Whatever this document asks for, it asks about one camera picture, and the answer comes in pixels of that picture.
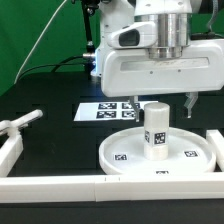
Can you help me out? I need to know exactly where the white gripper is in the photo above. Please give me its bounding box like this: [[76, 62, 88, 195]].
[[101, 39, 224, 121]]

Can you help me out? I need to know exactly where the white round table top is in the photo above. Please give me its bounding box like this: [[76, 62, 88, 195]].
[[99, 127, 216, 176]]

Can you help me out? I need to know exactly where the white rod part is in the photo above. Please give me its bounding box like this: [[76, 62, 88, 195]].
[[0, 109, 43, 136]]

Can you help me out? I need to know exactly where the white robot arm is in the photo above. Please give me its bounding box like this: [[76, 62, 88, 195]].
[[92, 0, 224, 114]]

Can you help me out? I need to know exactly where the white paper marker sheet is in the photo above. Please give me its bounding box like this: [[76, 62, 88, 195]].
[[73, 101, 160, 122]]

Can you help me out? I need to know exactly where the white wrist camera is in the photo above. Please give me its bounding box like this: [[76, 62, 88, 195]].
[[107, 21, 158, 49]]

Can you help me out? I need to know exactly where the white front frame bar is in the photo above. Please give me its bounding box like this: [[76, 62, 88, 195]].
[[0, 172, 224, 203]]

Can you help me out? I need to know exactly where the black cable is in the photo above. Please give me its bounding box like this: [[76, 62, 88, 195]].
[[16, 55, 88, 83]]

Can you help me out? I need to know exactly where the black camera stand pole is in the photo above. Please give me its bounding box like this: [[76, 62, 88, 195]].
[[80, 0, 100, 74]]

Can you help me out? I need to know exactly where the white cable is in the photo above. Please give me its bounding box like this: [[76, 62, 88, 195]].
[[13, 0, 69, 85]]

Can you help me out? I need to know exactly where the white left frame bar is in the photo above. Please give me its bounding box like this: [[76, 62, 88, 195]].
[[0, 135, 23, 178]]

